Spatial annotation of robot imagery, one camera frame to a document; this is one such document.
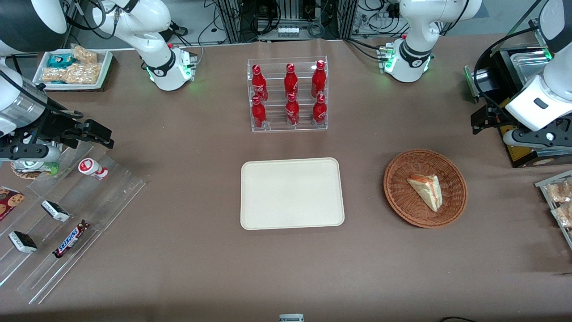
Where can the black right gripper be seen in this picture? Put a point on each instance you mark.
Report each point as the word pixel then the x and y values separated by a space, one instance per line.
pixel 50 126

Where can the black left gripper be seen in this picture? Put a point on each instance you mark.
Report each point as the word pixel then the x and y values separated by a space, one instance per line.
pixel 495 114

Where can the triangle sandwich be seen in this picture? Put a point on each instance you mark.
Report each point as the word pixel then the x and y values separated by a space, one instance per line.
pixel 428 191

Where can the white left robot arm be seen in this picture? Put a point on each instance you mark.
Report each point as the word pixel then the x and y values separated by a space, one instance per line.
pixel 418 27

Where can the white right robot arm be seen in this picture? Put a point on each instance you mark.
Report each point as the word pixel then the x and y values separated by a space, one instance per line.
pixel 152 27

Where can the white rectangular snack tray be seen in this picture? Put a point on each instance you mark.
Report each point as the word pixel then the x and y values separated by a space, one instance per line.
pixel 103 67

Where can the grey bread tray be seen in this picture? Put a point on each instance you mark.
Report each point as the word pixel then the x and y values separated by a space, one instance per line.
pixel 541 184

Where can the round brown wicker basket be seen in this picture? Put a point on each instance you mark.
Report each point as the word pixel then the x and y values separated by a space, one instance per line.
pixel 402 197

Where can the beige rectangular plastic tray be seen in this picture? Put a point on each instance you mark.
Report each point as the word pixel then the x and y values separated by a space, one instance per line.
pixel 290 194

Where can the white red yogurt bottle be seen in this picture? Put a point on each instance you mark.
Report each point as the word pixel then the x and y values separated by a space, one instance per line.
pixel 91 168

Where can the clear acrylic stepped shelf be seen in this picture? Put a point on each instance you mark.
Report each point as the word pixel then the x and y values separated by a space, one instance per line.
pixel 111 197

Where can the large granola snack bag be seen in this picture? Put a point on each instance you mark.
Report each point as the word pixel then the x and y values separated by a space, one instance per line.
pixel 73 74

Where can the green white cup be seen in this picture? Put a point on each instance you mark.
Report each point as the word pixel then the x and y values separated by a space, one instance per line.
pixel 42 168

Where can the small granola snack bag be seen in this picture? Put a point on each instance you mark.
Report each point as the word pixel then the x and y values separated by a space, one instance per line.
pixel 85 54

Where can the blue snack packet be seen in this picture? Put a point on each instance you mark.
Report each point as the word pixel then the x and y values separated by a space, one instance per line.
pixel 60 60

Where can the black white snack bar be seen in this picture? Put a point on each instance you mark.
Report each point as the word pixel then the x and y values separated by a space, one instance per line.
pixel 55 211
pixel 23 242

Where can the wrapped bread packet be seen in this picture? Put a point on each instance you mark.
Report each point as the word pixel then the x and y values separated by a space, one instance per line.
pixel 564 215
pixel 559 191

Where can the brown snickers bar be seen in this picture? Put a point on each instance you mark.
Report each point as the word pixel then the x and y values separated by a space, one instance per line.
pixel 71 239

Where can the red cookie packet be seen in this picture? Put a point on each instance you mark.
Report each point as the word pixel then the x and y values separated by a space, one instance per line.
pixel 10 202

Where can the red cola bottle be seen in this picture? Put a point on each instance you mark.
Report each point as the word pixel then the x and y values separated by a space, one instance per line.
pixel 258 114
pixel 292 112
pixel 291 81
pixel 258 85
pixel 319 111
pixel 318 80

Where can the aluminium equipment rack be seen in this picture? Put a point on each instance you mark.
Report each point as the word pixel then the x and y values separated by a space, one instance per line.
pixel 232 20

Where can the clear acrylic bottle rack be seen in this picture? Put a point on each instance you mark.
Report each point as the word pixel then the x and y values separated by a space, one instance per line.
pixel 277 125

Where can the white power strip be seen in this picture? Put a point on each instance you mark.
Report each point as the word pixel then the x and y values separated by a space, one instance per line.
pixel 288 31

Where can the white grey device edge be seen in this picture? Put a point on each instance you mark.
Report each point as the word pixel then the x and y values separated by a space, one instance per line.
pixel 291 318

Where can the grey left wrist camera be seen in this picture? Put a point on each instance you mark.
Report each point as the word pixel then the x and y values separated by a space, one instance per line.
pixel 513 137

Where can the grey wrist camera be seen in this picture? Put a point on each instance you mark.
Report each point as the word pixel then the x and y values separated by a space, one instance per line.
pixel 44 154
pixel 513 137

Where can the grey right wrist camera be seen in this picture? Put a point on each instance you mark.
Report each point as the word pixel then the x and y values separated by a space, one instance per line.
pixel 44 154

